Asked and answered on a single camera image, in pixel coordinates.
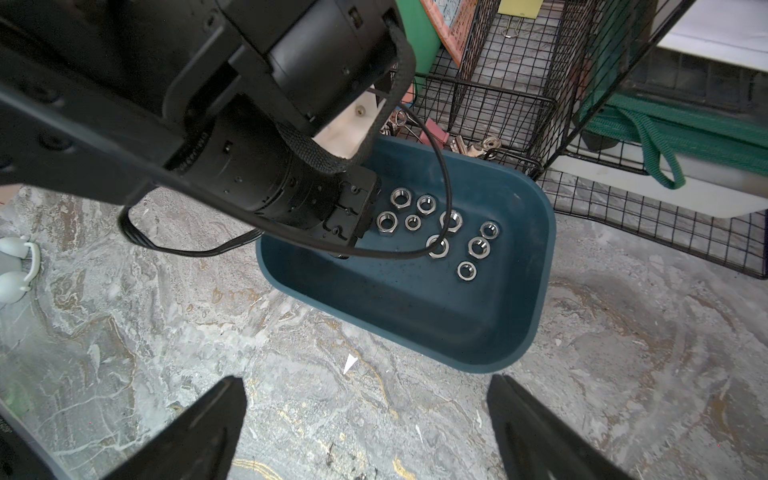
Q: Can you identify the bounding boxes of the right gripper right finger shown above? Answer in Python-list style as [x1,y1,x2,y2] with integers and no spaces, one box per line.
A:
[487,374,629,479]

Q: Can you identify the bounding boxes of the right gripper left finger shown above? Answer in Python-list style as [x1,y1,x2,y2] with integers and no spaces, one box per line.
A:
[107,376,247,479]

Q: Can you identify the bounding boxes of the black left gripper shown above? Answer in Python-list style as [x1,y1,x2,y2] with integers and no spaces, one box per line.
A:
[173,96,381,247]

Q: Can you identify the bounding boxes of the small steel hex nut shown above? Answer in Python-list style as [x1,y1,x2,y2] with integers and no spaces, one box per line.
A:
[456,260,478,282]

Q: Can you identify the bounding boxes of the large steel hex nut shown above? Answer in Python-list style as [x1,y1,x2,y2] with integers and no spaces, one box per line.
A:
[467,236,491,260]

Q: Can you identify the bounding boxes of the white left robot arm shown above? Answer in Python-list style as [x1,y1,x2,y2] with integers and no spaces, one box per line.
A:
[1,1,415,251]

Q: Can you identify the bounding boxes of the teal plastic storage box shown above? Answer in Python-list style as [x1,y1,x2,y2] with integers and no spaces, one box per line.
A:
[256,136,556,373]

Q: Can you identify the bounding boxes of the white box in organizer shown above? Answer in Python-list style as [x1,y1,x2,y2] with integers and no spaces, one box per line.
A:
[554,1,767,218]

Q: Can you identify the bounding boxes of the pink binder clip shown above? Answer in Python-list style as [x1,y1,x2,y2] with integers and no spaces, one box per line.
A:
[419,119,450,149]

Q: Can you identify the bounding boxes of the white alarm clock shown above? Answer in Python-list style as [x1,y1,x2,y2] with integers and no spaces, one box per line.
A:
[1,235,42,304]

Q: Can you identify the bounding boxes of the colourful paper folders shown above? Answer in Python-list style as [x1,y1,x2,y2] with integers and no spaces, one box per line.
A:
[396,0,479,74]

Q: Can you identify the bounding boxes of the black wire desk organizer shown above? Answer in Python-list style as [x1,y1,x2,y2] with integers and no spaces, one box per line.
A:
[401,1,767,280]

